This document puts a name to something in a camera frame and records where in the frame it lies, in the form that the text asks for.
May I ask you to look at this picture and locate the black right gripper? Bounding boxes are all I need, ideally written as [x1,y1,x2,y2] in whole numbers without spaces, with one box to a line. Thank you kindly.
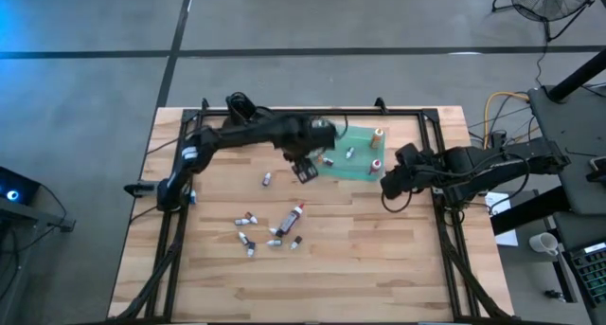
[381,142,446,201]

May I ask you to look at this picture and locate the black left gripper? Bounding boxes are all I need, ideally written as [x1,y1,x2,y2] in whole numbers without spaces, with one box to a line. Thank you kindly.
[278,115,338,184]

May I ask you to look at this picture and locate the red-tipped food coloring bottle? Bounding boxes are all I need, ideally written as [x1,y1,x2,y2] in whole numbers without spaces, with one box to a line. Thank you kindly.
[277,202,307,239]

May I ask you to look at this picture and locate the teal translucent plastic bin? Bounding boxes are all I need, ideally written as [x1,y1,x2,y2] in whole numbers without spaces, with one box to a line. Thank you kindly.
[312,120,387,183]

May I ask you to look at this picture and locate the black desk lamp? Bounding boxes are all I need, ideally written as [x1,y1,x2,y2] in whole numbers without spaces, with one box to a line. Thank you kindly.
[223,91,274,127]

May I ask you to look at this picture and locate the white paper sheet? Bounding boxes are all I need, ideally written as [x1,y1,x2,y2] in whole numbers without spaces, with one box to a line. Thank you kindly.
[485,190,520,248]

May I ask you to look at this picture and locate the black stand beam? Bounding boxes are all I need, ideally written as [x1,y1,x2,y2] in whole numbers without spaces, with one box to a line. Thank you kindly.
[490,187,572,236]

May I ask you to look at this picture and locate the white mug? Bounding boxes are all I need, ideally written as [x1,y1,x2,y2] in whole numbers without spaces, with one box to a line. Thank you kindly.
[528,231,561,258]

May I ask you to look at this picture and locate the black side desk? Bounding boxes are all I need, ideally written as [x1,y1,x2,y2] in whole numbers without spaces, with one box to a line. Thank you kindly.
[527,85,606,217]

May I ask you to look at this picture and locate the black keypad with coloured keys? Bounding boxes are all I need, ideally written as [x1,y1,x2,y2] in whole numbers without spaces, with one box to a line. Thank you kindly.
[567,242,606,312]

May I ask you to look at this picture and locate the black diagonal pole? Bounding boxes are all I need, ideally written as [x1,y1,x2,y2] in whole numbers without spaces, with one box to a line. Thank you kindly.
[548,49,606,103]

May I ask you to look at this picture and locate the black floor fan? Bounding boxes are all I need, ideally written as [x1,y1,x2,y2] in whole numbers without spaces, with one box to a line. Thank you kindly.
[491,0,600,43]

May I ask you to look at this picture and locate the black box with blue light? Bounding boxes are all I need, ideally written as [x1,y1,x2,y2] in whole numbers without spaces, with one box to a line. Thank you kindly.
[0,166,42,212]

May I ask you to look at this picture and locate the black aluminium table frame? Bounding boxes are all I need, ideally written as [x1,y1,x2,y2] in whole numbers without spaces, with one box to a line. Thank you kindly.
[108,105,517,325]

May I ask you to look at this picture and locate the yellow power cable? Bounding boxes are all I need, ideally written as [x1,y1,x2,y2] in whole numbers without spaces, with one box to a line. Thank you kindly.
[483,91,530,149]

